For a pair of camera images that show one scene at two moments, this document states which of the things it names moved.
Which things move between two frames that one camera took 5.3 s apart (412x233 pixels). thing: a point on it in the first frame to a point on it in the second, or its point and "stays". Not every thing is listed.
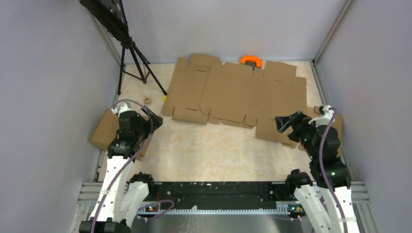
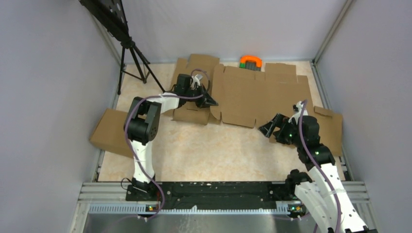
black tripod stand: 110,14 stays
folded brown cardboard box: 105,133 stays
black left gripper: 153,123 to 206,101
